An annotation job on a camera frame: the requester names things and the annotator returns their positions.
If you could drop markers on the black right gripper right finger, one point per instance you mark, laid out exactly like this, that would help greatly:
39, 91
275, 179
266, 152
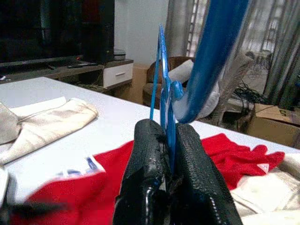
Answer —
197, 178

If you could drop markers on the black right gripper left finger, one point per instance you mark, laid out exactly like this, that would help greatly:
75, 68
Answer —
145, 164

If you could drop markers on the red shirt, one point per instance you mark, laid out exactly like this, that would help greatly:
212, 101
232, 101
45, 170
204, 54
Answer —
82, 192

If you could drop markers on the white denim jeans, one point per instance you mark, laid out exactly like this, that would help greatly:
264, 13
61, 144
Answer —
47, 119

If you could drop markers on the blue plastic hanger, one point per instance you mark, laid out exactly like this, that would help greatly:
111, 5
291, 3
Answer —
211, 58

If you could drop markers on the cream white garment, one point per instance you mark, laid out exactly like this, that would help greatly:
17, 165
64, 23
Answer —
264, 192

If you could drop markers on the brown armchair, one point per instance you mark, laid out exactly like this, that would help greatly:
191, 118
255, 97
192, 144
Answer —
146, 91

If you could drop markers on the cardboard box with green print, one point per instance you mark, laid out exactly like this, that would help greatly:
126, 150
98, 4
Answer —
269, 126

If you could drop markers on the white brown TV cabinet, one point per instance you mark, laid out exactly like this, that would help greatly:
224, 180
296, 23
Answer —
117, 75

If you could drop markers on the grey round appliance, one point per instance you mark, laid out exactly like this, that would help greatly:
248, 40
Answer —
120, 55

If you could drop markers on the black remote control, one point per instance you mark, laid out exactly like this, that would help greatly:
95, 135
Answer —
82, 65

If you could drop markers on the sheer grey curtain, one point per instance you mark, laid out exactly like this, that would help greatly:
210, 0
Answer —
281, 35

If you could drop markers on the black television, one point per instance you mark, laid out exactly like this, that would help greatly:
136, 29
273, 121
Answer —
47, 28

